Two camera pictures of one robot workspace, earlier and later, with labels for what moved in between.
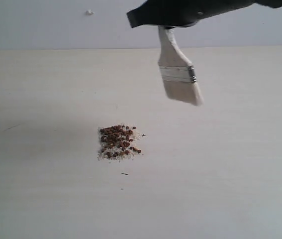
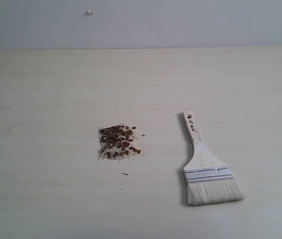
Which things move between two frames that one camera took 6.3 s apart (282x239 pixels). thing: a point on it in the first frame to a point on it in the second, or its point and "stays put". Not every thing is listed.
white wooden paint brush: x=178 y=75 to x=209 y=179
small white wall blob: x=89 y=12 stays put
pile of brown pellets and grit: x=117 y=142 stays put
